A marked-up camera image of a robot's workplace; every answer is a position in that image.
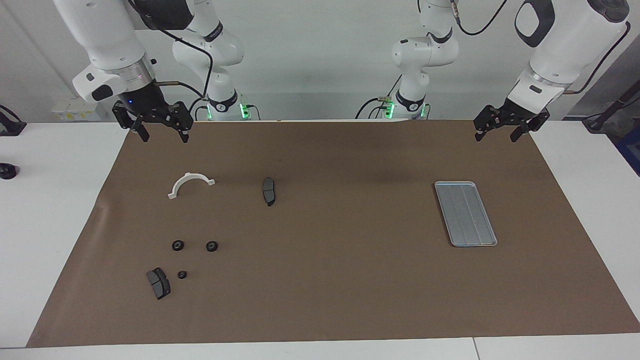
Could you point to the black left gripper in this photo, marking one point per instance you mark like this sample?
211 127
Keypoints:
517 111

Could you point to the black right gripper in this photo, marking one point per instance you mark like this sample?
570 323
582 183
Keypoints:
142 102

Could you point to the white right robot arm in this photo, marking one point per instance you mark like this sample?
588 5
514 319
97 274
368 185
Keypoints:
112 42

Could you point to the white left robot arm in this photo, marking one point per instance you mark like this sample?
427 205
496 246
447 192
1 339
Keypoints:
565 45

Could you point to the silver metal tray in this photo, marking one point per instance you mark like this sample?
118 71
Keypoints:
465 215

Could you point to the black stand pole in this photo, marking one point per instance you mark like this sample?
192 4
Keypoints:
595 122

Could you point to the blue crate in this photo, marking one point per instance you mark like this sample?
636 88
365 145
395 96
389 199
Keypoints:
631 150

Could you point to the slim grey brake pad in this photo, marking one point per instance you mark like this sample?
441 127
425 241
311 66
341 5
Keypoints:
269 192

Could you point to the black table clamp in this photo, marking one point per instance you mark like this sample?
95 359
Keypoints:
11 126

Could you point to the wide grey brake pad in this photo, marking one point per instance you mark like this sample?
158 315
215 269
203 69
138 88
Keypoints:
159 284

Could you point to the small black round knob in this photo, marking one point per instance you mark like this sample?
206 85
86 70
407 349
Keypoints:
7 171

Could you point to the brown paper table mat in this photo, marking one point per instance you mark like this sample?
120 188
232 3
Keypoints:
320 280

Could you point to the white curved plastic bracket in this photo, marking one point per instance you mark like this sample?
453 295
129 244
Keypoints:
175 187

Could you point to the white wall socket box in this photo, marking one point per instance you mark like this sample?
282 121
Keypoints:
75 110

